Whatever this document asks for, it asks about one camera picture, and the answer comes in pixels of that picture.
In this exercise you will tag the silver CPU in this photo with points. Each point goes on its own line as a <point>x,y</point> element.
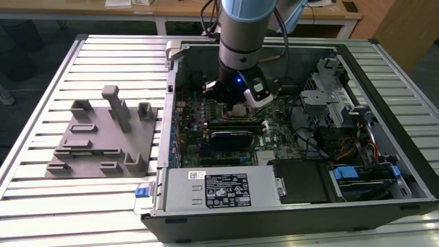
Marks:
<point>241,111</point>

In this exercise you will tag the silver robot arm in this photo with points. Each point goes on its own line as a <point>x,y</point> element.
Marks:
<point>241,38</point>

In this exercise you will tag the black graphics card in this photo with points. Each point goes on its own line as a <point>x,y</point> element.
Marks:
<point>233,140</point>

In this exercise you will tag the green motherboard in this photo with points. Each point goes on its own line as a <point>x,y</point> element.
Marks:
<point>282,133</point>

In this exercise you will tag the silver drive cage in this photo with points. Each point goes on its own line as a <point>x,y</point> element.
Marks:
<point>319,99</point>

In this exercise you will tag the silver heatsink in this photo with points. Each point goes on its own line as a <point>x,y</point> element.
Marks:
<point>267,157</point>

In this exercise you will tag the black plastic shroud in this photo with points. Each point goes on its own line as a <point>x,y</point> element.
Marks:
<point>302,180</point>

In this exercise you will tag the small white box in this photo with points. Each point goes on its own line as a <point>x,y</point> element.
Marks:
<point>142,2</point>

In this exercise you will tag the silver power supply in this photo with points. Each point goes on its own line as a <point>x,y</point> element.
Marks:
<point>183,190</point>

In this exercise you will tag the grey parts rack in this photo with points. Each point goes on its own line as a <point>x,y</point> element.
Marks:
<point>103,159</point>

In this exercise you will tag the black phone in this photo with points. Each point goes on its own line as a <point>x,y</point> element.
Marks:
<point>350,7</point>

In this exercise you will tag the hard disk in blue carrier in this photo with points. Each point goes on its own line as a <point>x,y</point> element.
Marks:
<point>347,175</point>

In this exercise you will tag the blue case latch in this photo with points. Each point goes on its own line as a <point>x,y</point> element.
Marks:
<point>142,193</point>

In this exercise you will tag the green RAM stick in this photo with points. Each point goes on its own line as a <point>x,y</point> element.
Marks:
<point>86,153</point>

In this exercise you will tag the black PC case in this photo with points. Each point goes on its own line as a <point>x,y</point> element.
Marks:
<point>241,229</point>

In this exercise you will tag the wooden desk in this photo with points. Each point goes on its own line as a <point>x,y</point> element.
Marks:
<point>69,10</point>

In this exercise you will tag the wooden cabinet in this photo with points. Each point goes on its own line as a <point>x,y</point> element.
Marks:
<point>405,25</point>

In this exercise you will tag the blue plastic clip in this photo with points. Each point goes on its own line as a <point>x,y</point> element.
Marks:
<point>395,175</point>

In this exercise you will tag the black office chair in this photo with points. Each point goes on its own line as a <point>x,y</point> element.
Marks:
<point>21,51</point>

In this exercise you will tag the silver disk bay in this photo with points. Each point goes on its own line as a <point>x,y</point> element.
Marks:
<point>405,190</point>

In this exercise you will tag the grey metal foot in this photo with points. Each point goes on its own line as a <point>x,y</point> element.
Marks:
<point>5,95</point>

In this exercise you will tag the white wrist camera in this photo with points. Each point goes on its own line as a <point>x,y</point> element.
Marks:
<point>262,95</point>

